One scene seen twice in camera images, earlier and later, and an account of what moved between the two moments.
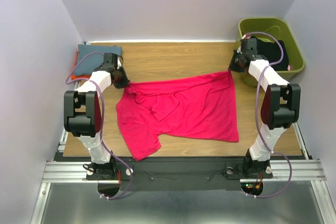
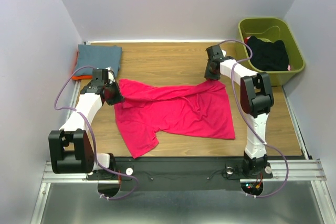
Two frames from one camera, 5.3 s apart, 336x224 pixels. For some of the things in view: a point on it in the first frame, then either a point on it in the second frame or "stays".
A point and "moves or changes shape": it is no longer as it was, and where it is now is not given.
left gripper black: x=125 y=81 to x=118 y=98
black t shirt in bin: x=272 y=52 stays
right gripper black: x=232 y=66 to x=208 y=74
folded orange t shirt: x=74 y=75 stays
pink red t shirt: x=201 y=107 moves or changes shape
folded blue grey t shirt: x=94 y=61 stays
